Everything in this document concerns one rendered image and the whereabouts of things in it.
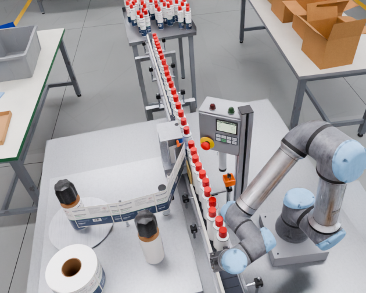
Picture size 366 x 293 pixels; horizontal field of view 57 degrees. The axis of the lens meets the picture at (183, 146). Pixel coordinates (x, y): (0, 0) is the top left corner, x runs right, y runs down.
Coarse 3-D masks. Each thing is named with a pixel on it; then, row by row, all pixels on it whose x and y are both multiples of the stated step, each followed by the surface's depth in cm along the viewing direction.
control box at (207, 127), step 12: (204, 108) 124; (216, 108) 124; (204, 120) 125; (228, 120) 120; (240, 120) 119; (204, 132) 129; (216, 132) 127; (240, 132) 122; (216, 144) 131; (228, 144) 128
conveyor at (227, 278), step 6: (198, 198) 169; (204, 222) 158; (222, 276) 139; (228, 276) 139; (234, 276) 139; (222, 282) 137; (228, 282) 137; (234, 282) 137; (228, 288) 135; (234, 288) 135; (240, 288) 135
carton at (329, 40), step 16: (336, 0) 267; (320, 16) 269; (336, 16) 272; (304, 32) 275; (320, 32) 278; (336, 32) 241; (352, 32) 244; (304, 48) 280; (320, 48) 256; (336, 48) 251; (352, 48) 254; (320, 64) 260; (336, 64) 261
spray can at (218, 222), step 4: (216, 216) 136; (220, 216) 136; (216, 220) 135; (220, 220) 134; (216, 224) 136; (220, 224) 135; (224, 224) 138; (216, 228) 137; (216, 232) 138; (216, 240) 142; (216, 244) 145; (216, 248) 147
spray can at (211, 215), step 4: (212, 208) 139; (208, 212) 143; (212, 212) 138; (216, 212) 142; (208, 216) 141; (212, 216) 139; (208, 220) 141; (212, 220) 140; (208, 224) 143; (212, 224) 142; (208, 228) 146; (212, 228) 144; (208, 232) 148; (212, 232) 146; (208, 236) 150; (212, 236) 148; (212, 240) 150
